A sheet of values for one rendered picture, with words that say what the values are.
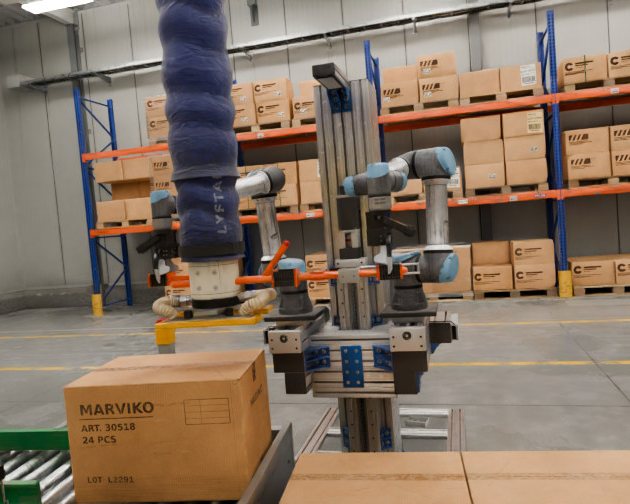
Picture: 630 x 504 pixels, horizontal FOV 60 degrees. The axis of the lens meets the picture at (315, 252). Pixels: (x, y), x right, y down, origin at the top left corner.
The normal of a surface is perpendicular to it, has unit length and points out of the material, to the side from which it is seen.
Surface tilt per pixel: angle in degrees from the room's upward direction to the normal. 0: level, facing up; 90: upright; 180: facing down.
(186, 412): 90
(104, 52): 90
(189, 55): 82
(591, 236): 90
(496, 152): 86
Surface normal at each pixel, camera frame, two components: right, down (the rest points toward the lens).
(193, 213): -0.33, -0.21
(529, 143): -0.24, 0.02
